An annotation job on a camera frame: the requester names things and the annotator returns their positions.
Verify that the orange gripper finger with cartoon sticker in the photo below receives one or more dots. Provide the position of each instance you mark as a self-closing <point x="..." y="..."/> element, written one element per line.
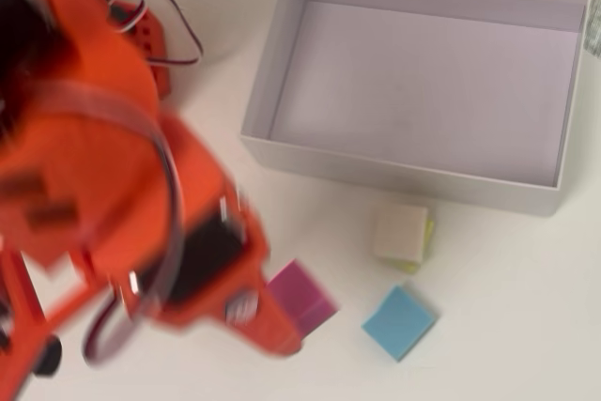
<point x="277" y="330"/>

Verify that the pink cuboid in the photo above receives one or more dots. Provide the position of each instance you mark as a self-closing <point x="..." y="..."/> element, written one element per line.
<point x="300" y="288"/>

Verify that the orange robot base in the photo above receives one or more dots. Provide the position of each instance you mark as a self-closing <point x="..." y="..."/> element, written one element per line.
<point x="152" y="35"/>

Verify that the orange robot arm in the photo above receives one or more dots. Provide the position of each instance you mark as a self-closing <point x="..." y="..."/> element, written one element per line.
<point x="94" y="44"/>

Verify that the blue cuboid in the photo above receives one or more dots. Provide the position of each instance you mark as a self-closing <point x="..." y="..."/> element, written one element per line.
<point x="396" y="321"/>

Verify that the yellow cuboid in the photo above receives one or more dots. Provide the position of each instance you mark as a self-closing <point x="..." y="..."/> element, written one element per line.
<point x="407" y="266"/>

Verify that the cream cuboid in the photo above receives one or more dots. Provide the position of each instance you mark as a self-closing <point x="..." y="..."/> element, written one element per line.
<point x="401" y="232"/>

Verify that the white cardboard bin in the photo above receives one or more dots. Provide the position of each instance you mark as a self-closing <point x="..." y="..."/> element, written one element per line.
<point x="422" y="91"/>

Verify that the black wrist camera orange mount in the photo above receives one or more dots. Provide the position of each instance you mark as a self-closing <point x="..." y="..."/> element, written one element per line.
<point x="49" y="356"/>

